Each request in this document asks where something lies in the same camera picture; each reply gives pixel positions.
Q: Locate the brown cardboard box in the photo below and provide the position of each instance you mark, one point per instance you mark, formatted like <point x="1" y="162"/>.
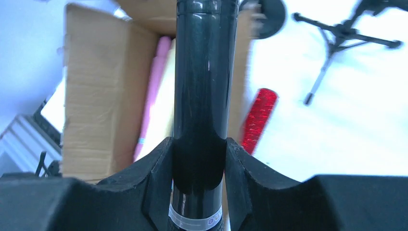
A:
<point x="108" y="63"/>

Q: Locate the black microphone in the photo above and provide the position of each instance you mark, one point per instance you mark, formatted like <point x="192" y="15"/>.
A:
<point x="205" y="46"/>

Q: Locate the red glitter microphone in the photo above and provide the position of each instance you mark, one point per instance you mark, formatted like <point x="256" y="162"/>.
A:
<point x="256" y="120"/>

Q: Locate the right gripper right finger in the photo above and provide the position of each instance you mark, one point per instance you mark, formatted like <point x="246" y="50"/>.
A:
<point x="262" y="199"/>

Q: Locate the clip mic stand round base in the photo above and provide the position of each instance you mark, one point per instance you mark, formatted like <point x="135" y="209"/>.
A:
<point x="269" y="16"/>

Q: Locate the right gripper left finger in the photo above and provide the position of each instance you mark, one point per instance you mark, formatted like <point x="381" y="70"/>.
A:
<point x="134" y="199"/>

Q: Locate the tripod shock mount stand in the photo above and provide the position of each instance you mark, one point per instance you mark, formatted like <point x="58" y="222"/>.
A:
<point x="342" y="36"/>

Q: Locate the pink microphone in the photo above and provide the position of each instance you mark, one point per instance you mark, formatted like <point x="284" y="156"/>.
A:
<point x="156" y="73"/>

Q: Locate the cream microphone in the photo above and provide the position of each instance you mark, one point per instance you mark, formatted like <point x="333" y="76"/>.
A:
<point x="163" y="109"/>

